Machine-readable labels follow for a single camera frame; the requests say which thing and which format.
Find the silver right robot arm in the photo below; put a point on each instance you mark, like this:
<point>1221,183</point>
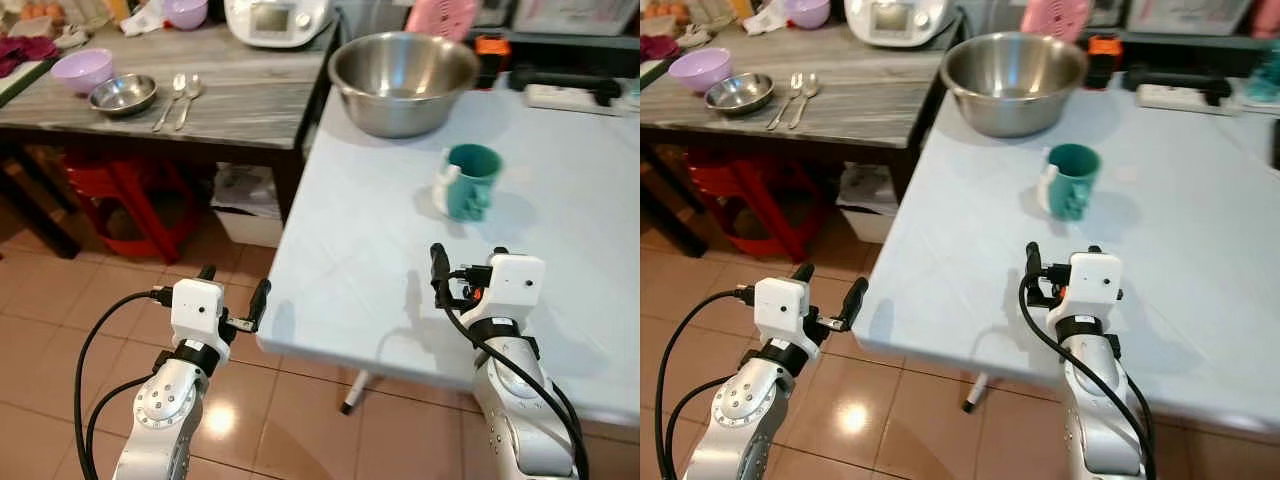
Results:
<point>1095,400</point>
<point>515,400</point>

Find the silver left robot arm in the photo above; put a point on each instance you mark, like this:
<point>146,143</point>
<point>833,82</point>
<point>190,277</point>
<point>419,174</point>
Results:
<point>745,400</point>
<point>165,400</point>

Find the white bin with liner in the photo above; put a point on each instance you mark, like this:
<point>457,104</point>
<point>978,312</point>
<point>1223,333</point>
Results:
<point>245,215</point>
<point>868,212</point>

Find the red plastic stool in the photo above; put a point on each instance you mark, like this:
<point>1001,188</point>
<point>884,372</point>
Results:
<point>750,200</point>
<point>130,200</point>

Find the white table leg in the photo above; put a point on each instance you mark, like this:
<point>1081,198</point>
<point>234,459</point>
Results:
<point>976,393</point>
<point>355,392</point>

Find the large steel mixing bowl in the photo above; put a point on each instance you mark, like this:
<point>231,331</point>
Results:
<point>1010,105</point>
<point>400,105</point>

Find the white power strip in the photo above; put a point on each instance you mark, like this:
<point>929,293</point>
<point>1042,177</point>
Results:
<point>560,100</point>
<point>1170,99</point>

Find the dark wooden table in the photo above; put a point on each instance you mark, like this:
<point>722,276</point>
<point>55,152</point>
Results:
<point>870,90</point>
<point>250,90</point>

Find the small steel bowl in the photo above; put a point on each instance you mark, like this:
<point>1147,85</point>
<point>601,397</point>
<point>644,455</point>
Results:
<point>122,97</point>
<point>738,95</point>

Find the orange and black device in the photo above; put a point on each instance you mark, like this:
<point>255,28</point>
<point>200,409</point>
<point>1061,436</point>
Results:
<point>1104,55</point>
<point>491,55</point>

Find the lilac plastic bowl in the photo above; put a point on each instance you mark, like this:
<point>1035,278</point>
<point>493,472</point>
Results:
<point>696,75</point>
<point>78,76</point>

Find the pink round object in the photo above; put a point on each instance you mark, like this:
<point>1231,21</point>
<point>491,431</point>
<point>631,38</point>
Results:
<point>440,18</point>
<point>1055,18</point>

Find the teal glass object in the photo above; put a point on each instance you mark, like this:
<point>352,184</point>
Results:
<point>1265,75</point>

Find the grey flat tray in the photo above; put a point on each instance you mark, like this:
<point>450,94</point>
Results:
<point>575,15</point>
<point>1190,15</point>

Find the maroon cloth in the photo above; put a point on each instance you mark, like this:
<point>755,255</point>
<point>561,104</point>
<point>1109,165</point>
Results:
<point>25,50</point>
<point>655,46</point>

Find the crumpled white cloth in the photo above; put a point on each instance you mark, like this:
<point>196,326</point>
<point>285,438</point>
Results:
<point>142,17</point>
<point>765,17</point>

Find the small beige object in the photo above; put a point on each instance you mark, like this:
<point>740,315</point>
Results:
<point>72,37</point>
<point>694,36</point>

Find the purple glossy bowl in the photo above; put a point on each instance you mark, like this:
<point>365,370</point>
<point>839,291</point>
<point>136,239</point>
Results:
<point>186,12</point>
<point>808,12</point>

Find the white kitchen appliance with display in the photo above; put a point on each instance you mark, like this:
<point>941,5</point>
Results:
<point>895,20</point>
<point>275,20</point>

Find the egg carton with eggs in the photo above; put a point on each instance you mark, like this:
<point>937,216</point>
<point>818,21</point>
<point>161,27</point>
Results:
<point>42,9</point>
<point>665,8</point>

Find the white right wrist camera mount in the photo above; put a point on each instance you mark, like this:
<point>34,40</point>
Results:
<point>1096,282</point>
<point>515,282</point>

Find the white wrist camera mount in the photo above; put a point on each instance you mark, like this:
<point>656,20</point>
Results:
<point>198,308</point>
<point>515,282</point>
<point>782,306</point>
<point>1096,282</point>

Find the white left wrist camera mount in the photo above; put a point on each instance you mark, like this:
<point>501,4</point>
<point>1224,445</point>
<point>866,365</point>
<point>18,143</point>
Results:
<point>198,308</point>
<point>782,306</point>

